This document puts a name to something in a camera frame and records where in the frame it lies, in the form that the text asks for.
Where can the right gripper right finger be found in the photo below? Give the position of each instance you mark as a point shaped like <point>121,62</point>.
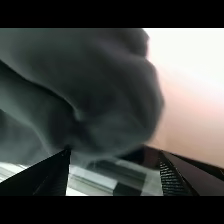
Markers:
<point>186,180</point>

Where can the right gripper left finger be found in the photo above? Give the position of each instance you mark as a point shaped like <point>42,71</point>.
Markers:
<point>50,176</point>

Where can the grey-green shirt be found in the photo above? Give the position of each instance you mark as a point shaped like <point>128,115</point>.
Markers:
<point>83,90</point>

